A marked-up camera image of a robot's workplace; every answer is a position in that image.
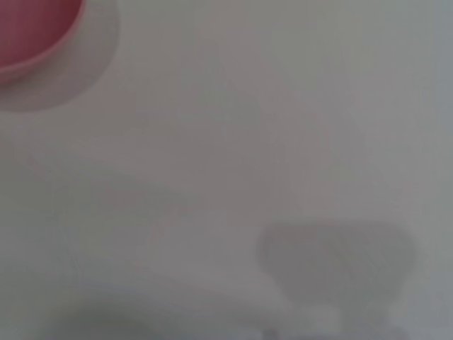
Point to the pink plastic bowl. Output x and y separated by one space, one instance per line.
32 32

